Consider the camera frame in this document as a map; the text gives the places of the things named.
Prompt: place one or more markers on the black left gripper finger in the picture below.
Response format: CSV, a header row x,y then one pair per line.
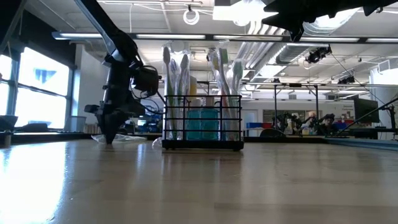
x,y
115,124
105,124

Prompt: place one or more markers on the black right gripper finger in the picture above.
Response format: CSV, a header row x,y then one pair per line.
x,y
295,18

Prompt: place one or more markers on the purple toothbrush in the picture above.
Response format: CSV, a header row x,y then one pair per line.
x,y
174,73

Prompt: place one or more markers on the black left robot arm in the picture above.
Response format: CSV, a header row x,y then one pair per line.
x,y
121,43

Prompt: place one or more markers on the background robot station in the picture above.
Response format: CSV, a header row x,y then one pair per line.
x,y
292,123

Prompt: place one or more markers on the grey waste bin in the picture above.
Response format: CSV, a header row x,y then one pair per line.
x,y
76,124

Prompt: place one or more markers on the ceiling light strip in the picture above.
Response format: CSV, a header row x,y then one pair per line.
x,y
329,39
77,35
171,36

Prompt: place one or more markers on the yellow wipes canister white lid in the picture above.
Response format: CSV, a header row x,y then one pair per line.
x,y
193,88

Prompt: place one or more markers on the large window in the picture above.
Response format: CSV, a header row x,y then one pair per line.
x,y
43,77

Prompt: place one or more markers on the person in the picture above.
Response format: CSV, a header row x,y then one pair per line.
x,y
312,115

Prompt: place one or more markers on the black computer monitor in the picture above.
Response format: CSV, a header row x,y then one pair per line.
x,y
366,110

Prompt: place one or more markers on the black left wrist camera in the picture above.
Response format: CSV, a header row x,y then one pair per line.
x,y
146,81

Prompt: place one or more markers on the silver ventilation duct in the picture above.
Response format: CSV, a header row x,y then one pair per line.
x,y
264,46

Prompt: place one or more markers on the black ceiling camera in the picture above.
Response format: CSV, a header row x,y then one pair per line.
x,y
318,54
346,80

